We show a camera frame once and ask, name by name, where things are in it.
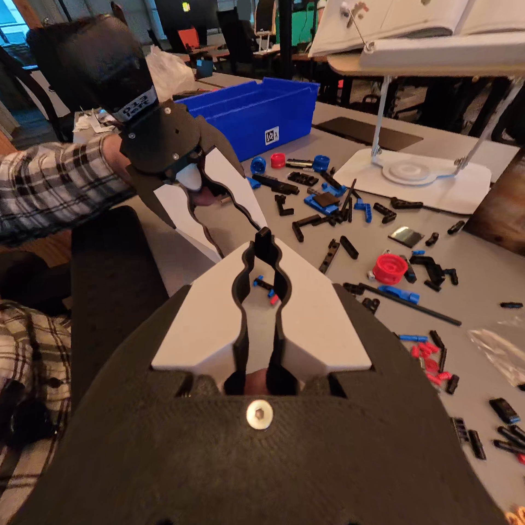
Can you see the crumpled white papers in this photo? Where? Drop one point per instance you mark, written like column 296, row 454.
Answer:
column 94, row 121

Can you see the black flat panel tile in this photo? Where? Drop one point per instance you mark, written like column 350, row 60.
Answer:
column 406, row 236

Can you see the blue and black brick assembly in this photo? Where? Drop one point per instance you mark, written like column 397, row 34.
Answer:
column 322, row 201

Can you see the thin black axle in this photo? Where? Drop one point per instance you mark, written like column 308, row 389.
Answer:
column 350, row 201

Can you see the blue curved brick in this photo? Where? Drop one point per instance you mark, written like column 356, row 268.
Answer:
column 398, row 293

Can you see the long black axle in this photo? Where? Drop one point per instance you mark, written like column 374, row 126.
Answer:
column 410, row 305

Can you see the person's plaid shirt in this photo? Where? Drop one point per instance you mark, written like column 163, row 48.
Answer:
column 28, row 348

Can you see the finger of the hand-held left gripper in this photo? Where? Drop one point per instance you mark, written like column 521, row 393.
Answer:
column 180, row 209
column 229, row 176

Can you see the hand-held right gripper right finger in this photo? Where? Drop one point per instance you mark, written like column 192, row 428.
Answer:
column 328, row 328

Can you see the orange chair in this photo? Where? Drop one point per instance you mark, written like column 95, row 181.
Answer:
column 188, row 39

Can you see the small black connector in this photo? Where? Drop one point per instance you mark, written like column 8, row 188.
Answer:
column 371, row 304
column 431, row 238
column 456, row 227

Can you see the green cabinet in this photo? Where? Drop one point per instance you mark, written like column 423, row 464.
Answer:
column 299, row 24

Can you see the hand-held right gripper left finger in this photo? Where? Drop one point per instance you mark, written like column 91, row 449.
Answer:
column 197, row 328

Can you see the open instruction booklet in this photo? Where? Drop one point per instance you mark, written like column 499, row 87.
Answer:
column 410, row 16

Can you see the blue plastic bin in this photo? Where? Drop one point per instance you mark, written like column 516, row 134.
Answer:
column 246, row 115

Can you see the person's left hand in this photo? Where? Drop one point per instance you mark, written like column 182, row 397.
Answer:
column 117, row 160

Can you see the grey desk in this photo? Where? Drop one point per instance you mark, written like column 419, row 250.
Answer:
column 471, row 279

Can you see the white book stand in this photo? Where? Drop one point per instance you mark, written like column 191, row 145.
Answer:
column 463, row 188

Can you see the black rectangular frame brick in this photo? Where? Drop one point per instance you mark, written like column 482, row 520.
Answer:
column 302, row 179

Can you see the short black beam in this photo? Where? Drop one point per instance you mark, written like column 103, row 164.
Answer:
column 348, row 247
column 262, row 242

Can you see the phone on stand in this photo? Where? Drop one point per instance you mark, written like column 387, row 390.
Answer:
column 264, row 20

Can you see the red wheel hub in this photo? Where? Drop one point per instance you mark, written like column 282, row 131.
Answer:
column 278, row 160
column 387, row 268

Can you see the black bent connector beam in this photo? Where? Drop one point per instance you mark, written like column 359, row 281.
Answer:
column 406, row 203

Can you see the long black beam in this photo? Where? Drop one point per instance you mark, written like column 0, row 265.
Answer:
column 329, row 256
column 274, row 183

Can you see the black cylindrical toy piece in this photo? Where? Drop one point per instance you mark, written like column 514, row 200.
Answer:
column 297, row 163

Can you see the person's left forearm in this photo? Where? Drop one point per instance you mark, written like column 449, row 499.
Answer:
column 49, row 184

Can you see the black chair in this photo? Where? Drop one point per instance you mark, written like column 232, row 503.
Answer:
column 41, row 98

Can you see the black straight beam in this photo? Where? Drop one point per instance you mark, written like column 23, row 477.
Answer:
column 330, row 180

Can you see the black perforated connector brick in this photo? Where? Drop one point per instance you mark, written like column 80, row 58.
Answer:
column 338, row 216

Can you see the blue angled beam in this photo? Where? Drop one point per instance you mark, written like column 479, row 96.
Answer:
column 364, row 209

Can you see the small beam and pins assembly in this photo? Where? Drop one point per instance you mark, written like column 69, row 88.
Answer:
column 264, row 285

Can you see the black angular brick cluster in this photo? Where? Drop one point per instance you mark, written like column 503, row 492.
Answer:
column 430, row 270

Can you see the white plastic bag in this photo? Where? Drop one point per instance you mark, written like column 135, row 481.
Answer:
column 168, row 74

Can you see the blue wheel hub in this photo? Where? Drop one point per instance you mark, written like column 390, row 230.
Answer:
column 258, row 165
column 321, row 163

